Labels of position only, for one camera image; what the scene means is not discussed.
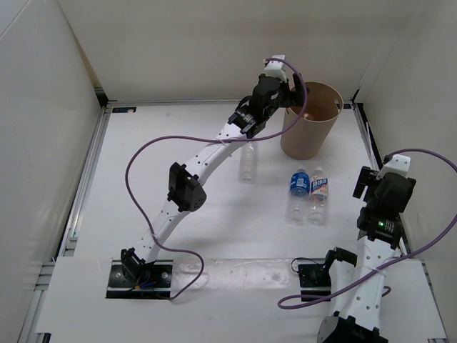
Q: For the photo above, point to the aluminium table frame rail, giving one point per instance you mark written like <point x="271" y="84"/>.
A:
<point x="70" y="234"/>

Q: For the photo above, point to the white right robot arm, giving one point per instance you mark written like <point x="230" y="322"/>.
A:
<point x="354" y="315"/>

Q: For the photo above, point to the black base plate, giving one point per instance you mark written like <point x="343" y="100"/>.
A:
<point x="313" y="278"/>
<point x="153" y="282"/>

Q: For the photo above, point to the blue label plastic bottle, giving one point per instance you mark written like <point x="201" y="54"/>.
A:
<point x="298" y="192"/>

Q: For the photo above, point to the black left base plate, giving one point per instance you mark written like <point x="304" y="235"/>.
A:
<point x="153" y="282"/>

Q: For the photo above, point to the blue white sticker label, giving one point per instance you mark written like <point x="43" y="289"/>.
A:
<point x="123" y="110"/>

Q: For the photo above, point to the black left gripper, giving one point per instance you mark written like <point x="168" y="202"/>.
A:
<point x="298" y="98"/>

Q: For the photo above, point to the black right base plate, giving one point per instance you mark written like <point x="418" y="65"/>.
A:
<point x="313" y="278"/>

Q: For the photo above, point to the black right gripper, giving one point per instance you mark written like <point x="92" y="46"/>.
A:
<point x="367" y="177"/>

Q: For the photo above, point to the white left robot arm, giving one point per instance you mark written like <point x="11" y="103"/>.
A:
<point x="186" y="182"/>

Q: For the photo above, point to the tan cylindrical bin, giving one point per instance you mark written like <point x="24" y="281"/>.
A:
<point x="308" y="131"/>

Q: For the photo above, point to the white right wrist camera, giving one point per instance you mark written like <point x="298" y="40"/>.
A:
<point x="397" y="164"/>

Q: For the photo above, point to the clear unlabelled plastic bottle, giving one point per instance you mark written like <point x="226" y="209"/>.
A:
<point x="248" y="163"/>

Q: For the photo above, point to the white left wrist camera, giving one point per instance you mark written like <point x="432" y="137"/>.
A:
<point x="275" y="68"/>

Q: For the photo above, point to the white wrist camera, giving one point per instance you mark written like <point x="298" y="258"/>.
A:
<point x="397" y="164"/>
<point x="275" y="68"/>

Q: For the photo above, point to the white orange label plastic bottle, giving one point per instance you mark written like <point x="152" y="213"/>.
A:
<point x="318" y="197"/>

